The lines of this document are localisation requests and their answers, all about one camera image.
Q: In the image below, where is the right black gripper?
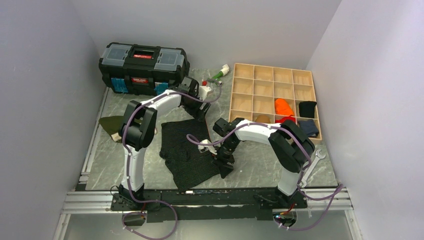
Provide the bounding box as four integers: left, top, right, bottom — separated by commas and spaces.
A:
210, 139, 240, 179

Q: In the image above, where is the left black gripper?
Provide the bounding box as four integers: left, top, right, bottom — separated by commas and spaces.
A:
182, 92, 211, 122

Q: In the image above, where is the black striped underwear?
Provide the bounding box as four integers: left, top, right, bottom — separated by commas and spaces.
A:
159, 119, 219, 192

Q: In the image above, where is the wooden compartment tray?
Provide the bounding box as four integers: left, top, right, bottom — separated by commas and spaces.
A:
229, 63, 323, 144

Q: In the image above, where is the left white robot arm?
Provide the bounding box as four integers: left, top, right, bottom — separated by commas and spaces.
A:
118, 77, 213, 210

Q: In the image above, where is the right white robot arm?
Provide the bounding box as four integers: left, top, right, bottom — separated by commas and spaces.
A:
212, 117, 316, 208

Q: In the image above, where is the brown rolled underwear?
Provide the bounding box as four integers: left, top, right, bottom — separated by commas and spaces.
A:
255, 114, 271, 124

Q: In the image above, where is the red rolled underwear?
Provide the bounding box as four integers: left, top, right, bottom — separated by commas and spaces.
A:
275, 115, 296, 124

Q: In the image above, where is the orange rolled underwear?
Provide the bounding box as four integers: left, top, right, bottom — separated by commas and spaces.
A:
274, 98, 295, 116

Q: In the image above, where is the olive green underwear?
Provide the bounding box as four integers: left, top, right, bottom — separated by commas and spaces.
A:
99, 115, 158, 145

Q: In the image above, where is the navy blue rolled underwear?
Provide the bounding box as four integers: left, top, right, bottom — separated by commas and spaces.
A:
298, 119, 320, 138

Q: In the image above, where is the black rolled underwear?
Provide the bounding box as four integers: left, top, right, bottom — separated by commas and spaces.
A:
298, 101, 317, 119

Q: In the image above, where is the green and white pipe fitting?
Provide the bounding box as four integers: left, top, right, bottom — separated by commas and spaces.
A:
211, 64, 230, 81

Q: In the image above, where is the black plastic toolbox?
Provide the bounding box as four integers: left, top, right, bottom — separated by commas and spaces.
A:
98, 42, 191, 96

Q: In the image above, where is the silver wrench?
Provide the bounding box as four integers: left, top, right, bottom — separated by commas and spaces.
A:
299, 149, 326, 188

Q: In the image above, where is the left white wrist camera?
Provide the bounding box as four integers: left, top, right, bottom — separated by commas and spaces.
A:
198, 81, 213, 101

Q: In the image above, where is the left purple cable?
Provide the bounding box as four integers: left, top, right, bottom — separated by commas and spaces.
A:
121, 79, 223, 240

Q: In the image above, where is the purple cable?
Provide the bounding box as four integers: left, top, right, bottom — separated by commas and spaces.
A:
186, 121, 345, 232
121, 79, 223, 240

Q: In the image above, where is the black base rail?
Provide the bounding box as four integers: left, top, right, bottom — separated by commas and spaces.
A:
110, 187, 308, 223

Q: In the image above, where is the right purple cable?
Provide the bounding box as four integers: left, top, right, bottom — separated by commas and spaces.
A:
186, 121, 345, 232

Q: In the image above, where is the aluminium frame rail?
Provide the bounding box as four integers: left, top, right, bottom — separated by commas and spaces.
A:
53, 89, 113, 240

